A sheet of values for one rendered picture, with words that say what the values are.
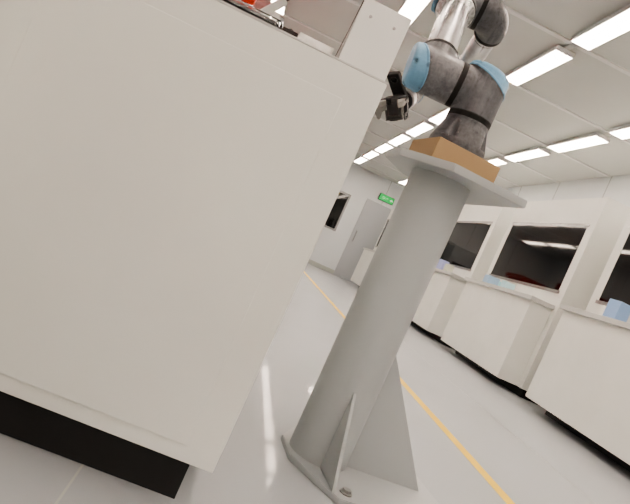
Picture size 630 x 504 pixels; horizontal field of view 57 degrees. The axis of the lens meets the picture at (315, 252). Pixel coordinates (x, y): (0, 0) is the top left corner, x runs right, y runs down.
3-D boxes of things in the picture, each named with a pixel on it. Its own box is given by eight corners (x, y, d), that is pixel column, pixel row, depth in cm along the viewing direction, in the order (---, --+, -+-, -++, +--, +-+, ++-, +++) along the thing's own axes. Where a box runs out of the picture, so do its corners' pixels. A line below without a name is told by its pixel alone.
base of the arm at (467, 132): (465, 165, 160) (480, 132, 159) (491, 165, 145) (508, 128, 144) (418, 141, 156) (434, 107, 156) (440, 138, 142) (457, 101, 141)
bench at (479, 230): (423, 336, 746) (488, 194, 743) (390, 313, 924) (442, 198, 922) (496, 368, 759) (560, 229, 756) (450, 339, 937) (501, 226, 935)
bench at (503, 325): (493, 386, 527) (585, 185, 525) (433, 343, 706) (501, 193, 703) (594, 430, 540) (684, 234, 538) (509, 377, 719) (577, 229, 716)
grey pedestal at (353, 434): (401, 463, 182) (509, 224, 181) (467, 548, 139) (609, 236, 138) (252, 409, 169) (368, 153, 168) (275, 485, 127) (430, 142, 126)
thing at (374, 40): (334, 66, 104) (366, -5, 104) (306, 118, 159) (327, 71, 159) (380, 89, 105) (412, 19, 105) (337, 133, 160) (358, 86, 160)
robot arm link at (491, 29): (529, -1, 172) (469, 83, 220) (496, -17, 172) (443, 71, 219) (517, 29, 169) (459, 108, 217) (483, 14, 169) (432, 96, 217)
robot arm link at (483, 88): (497, 123, 144) (521, 73, 143) (448, 101, 144) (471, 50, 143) (484, 131, 156) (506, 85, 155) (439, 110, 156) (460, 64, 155)
